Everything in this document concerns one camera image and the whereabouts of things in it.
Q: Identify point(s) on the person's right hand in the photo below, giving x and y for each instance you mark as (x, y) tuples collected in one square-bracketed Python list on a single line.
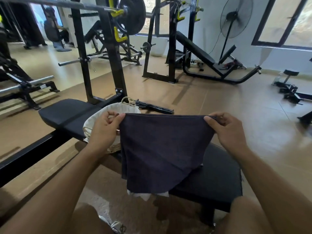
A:
[(230, 135)]

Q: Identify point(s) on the person's left hand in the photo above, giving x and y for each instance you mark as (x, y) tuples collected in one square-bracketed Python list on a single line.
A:
[(103, 132)]

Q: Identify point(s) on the person's left thumb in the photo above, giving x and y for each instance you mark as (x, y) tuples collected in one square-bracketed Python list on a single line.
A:
[(114, 115)]

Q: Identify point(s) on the person's right thumb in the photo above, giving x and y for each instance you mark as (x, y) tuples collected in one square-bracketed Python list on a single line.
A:
[(214, 115)]

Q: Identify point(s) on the dark navy towel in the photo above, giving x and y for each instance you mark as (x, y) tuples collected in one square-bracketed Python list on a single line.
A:
[(160, 151)]

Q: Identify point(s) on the person's left forearm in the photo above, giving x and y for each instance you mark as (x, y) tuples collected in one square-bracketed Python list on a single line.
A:
[(56, 192)]

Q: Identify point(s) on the person's right forearm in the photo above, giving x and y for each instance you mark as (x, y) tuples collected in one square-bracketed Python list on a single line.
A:
[(275, 190)]

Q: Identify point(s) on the cream fabric basket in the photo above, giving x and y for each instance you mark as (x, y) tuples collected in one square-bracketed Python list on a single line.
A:
[(109, 110)]

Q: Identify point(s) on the black bench press rack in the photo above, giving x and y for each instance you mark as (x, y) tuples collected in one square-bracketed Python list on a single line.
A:
[(111, 58)]

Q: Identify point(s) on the black padded flat bench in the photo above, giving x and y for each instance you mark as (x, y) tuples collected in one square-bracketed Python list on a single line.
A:
[(214, 177)]

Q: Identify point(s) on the black incline bench rack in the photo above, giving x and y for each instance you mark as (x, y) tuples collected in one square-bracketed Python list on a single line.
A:
[(195, 49)]

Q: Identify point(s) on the black lever gym machine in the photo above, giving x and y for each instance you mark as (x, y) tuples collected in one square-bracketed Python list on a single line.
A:
[(104, 43)]

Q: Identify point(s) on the small black weight plate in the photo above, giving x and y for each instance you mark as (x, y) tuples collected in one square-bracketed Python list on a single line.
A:
[(146, 47)]

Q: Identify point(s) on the yellow bar hook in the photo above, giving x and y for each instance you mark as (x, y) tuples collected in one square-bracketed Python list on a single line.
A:
[(114, 10), (119, 36)]

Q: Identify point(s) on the black low gym bench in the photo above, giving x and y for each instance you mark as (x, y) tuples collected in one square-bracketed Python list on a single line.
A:
[(291, 86)]

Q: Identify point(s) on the white cloth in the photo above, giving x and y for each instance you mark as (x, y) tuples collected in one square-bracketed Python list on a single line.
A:
[(146, 194)]

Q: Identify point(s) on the black plate loaded machine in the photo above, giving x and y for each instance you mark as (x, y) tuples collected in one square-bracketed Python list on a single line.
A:
[(22, 82)]

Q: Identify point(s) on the person's right leg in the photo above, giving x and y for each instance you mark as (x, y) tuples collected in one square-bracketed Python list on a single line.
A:
[(243, 216)]

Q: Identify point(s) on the person's leg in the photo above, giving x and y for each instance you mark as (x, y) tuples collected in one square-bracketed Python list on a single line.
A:
[(87, 222), (243, 216)]

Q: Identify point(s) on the person's left leg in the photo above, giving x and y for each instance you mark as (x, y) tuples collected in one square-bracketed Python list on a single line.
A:
[(87, 222)]

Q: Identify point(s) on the white shoe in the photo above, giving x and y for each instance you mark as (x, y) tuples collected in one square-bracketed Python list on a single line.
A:
[(117, 226)]

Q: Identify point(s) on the black framed window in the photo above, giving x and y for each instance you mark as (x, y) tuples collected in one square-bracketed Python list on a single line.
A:
[(282, 21)]

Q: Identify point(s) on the steel barbell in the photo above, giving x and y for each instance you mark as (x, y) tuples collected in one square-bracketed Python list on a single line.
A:
[(61, 3)]

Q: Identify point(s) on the black metal floor bracket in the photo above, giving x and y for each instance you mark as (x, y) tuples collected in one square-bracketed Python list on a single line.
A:
[(153, 107)]

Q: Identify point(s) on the black pedestal fan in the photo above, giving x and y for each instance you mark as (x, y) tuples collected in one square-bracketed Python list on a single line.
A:
[(235, 17)]

